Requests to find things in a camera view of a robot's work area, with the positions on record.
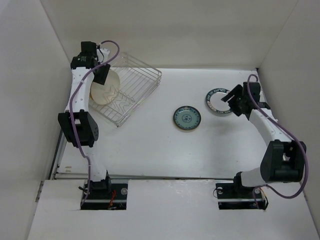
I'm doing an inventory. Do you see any white plate dark lettered rim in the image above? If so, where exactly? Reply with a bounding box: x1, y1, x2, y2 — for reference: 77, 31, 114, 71
204, 88, 233, 117

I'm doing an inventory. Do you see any cream plate front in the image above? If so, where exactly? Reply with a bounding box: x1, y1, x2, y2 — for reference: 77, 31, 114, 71
90, 70, 120, 105

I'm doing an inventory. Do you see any blue patterned small plate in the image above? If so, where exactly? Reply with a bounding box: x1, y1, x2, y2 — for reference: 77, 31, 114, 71
172, 105, 202, 131

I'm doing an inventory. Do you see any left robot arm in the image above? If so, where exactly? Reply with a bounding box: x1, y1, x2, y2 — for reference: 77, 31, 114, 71
58, 41, 112, 199

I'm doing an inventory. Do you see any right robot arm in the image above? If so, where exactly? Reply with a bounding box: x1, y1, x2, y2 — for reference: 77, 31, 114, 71
221, 82, 309, 199

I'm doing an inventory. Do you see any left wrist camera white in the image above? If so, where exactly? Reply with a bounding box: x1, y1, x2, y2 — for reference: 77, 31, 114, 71
97, 45, 110, 64

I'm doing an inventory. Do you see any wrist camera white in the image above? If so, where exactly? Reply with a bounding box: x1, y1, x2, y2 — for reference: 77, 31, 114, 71
259, 90, 266, 103
97, 45, 110, 64

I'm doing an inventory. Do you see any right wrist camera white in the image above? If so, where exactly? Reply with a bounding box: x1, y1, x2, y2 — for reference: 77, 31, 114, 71
259, 90, 266, 103

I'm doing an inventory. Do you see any wire dish rack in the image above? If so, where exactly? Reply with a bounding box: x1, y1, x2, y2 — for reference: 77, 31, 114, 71
89, 52, 162, 127

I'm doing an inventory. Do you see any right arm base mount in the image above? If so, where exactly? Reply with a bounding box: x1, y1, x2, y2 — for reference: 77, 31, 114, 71
213, 180, 269, 211

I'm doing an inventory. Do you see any aluminium frame rail left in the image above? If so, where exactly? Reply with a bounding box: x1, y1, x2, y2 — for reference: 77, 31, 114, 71
48, 67, 87, 181

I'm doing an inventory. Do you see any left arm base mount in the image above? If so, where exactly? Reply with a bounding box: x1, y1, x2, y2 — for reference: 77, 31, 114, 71
78, 175, 129, 211

